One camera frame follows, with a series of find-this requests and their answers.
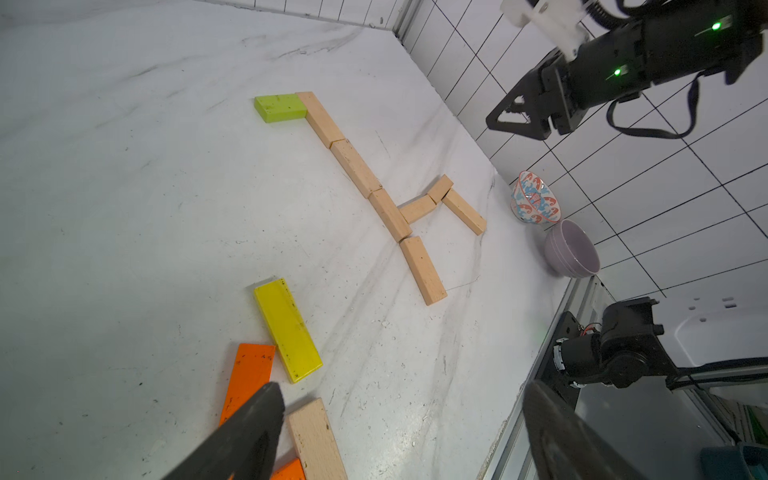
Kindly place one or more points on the natural block diagonal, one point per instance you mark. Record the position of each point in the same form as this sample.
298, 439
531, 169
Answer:
423, 270
320, 120
465, 212

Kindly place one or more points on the orange block upright middle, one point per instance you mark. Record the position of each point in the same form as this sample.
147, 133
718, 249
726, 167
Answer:
293, 470

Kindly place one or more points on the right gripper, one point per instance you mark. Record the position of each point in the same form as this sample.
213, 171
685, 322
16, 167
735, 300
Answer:
612, 69

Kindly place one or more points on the lilac bowl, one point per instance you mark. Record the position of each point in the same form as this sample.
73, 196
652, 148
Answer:
569, 251

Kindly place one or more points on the natural block beside orange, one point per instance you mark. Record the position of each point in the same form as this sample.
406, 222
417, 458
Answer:
315, 443

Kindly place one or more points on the lime green block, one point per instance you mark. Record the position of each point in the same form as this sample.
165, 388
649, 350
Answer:
279, 108

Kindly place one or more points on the yellow-green block upper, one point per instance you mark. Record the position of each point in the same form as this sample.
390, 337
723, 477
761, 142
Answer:
297, 349

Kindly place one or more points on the orange block upper diagonal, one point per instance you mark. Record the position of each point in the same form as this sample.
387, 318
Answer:
252, 369

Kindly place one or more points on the teal storage bin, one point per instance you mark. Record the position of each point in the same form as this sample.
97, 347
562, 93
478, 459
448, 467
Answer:
740, 462

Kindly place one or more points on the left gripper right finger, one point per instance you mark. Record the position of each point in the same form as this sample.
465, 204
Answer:
562, 445

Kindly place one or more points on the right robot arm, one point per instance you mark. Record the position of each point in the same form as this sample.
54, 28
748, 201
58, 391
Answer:
697, 38

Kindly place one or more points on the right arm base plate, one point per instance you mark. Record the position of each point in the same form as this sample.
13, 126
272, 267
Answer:
551, 370

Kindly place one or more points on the natural block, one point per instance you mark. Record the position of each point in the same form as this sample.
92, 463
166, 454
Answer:
417, 208
355, 167
389, 213
440, 188
315, 443

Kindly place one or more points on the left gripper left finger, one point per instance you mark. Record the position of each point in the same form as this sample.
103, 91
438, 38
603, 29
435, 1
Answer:
245, 446

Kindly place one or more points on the aluminium mounting rail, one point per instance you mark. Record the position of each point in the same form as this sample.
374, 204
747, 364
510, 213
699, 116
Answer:
510, 457

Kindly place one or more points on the patterned red blue plate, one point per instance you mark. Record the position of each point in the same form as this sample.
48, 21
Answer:
533, 201

